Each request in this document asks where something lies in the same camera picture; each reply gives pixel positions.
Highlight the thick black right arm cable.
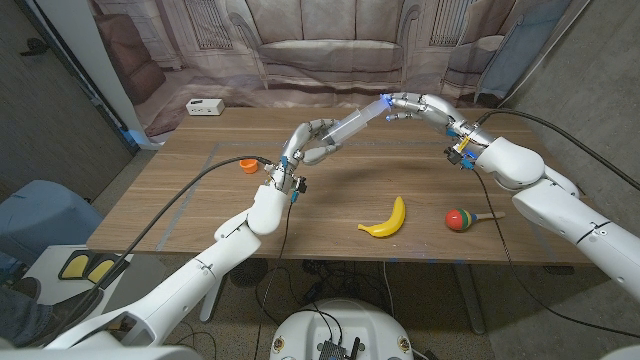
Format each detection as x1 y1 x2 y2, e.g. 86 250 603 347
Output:
474 108 640 192

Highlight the yellow toy banana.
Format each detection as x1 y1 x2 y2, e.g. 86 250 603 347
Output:
356 195 407 239

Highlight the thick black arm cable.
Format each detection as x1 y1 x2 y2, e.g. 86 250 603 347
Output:
474 108 640 192
49 155 274 336

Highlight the red striped toy maraca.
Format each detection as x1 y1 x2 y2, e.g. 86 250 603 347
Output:
444 207 506 233

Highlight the large clear plastic syringe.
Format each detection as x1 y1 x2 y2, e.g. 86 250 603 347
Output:
319 96 391 144

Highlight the person in blue jeans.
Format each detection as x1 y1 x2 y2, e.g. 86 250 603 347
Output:
0 276 105 349

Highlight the yellow black foot pedal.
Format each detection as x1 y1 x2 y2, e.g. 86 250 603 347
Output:
85 255 121 285
59 252 92 281

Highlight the white power box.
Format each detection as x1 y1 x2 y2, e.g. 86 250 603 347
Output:
185 98 226 117

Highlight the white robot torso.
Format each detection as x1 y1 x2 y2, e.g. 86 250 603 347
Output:
269 298 415 360

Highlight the blue chair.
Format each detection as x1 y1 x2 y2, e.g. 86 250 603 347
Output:
0 179 105 271

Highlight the round black floor fan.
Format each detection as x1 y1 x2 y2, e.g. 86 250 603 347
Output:
229 259 269 289

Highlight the white pedal base board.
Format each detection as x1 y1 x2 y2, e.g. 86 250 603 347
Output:
27 243 167 306

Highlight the white table leg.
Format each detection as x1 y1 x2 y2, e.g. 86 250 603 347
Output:
199 292 224 323
452 263 486 335

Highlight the small black torso computer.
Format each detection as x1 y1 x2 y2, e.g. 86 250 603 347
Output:
317 337 361 360

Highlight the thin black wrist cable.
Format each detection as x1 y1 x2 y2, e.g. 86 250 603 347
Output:
254 197 297 360
469 167 640 340

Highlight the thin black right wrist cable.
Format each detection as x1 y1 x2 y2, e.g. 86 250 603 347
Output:
469 167 640 340

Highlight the printed sofa room backdrop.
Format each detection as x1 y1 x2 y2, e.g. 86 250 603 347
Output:
89 0 591 139

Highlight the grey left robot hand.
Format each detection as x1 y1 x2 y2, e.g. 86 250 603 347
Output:
264 118 346 195

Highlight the thin black left wrist cable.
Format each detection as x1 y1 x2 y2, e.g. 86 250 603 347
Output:
254 197 297 360

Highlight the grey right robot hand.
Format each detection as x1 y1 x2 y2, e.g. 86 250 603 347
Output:
382 91 495 162

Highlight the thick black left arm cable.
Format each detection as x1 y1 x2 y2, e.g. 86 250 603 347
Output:
49 155 274 336

